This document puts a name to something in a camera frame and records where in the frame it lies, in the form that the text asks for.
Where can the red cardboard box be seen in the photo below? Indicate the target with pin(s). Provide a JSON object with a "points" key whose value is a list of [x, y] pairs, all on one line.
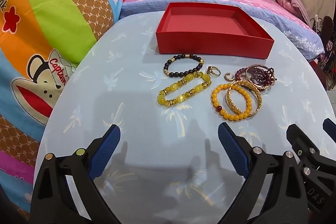
{"points": [[210, 43]]}

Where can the cartoon monkey blanket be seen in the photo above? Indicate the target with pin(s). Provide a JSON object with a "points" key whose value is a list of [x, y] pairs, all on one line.
{"points": [[52, 3]]}

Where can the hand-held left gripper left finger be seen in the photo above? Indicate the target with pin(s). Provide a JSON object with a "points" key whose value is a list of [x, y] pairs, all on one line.
{"points": [[105, 150]]}

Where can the gold hoop earring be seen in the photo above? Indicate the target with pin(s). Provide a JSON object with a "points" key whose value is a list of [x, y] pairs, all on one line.
{"points": [[230, 79]]}

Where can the thin gold bangle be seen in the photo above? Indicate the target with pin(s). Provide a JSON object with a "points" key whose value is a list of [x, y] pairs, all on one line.
{"points": [[262, 87]]}

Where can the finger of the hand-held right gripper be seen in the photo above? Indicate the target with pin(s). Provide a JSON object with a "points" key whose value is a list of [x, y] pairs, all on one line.
{"points": [[330, 126], [295, 132]]}

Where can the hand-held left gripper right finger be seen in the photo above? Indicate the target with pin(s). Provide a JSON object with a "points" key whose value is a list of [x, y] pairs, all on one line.
{"points": [[231, 145]]}

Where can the dark wooden chair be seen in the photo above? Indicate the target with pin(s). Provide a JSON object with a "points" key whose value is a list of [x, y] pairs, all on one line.
{"points": [[328, 27]]}

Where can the wide gold filigree bangle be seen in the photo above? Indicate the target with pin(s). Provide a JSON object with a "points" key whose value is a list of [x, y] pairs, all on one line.
{"points": [[256, 93]]}

